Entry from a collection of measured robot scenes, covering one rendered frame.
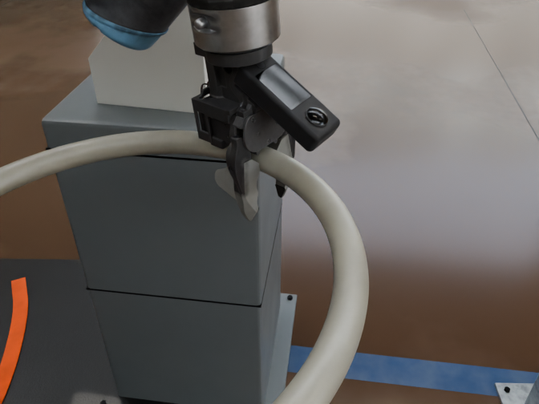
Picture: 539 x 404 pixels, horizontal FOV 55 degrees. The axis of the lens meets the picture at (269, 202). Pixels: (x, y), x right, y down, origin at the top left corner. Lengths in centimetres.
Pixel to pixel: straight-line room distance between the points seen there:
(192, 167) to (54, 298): 103
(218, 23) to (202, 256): 66
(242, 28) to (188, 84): 45
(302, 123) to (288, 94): 4
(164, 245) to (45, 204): 132
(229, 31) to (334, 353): 31
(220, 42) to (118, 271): 76
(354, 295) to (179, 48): 62
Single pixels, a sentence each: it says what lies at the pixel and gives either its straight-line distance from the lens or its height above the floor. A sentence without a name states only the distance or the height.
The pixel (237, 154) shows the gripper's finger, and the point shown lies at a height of 99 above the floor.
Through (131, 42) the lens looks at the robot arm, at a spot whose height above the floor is 107.
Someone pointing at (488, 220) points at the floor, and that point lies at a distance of 226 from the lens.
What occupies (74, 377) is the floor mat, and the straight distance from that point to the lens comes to 165.
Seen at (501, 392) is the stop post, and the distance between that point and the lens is 166.
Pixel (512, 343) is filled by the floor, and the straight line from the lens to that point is 180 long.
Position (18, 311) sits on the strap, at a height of 2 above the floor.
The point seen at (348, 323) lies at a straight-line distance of 41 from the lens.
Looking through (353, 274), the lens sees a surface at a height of 97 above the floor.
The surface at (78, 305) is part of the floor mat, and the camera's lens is 183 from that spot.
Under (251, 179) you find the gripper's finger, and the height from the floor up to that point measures 95.
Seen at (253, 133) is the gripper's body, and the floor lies 101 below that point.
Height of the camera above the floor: 128
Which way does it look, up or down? 36 degrees down
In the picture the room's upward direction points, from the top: straight up
